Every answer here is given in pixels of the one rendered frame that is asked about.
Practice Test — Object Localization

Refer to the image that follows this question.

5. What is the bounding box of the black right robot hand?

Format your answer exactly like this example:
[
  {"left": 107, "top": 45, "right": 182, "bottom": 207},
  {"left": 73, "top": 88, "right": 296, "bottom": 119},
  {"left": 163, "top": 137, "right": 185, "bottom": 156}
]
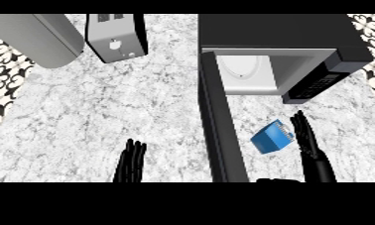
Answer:
[{"left": 257, "top": 110, "right": 338, "bottom": 183}]

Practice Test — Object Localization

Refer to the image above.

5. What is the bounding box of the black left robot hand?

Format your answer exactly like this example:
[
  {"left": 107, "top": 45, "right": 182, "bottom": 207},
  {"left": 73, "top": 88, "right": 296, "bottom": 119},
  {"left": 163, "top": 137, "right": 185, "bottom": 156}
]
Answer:
[{"left": 111, "top": 138, "right": 148, "bottom": 183}]

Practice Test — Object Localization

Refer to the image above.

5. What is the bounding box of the black microwave door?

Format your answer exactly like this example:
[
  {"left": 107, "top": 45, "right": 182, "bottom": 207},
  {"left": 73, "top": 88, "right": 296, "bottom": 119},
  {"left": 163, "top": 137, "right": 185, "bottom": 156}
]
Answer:
[{"left": 197, "top": 51, "right": 251, "bottom": 183}]

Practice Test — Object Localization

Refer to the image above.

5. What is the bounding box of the black microwave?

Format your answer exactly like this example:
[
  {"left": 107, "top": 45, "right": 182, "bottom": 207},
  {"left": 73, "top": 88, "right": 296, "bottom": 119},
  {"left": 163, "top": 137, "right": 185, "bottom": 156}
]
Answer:
[{"left": 198, "top": 13, "right": 375, "bottom": 105}]

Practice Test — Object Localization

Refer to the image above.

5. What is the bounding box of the silver toaster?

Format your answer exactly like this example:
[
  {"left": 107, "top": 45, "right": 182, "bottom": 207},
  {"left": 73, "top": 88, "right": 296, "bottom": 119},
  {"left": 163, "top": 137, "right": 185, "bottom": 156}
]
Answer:
[{"left": 86, "top": 13, "right": 149, "bottom": 64}]

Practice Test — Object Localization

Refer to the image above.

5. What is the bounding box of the grey rounded appliance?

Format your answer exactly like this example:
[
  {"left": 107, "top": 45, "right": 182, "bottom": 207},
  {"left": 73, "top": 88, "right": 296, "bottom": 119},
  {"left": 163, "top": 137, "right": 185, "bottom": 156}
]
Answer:
[{"left": 0, "top": 13, "right": 87, "bottom": 69}]

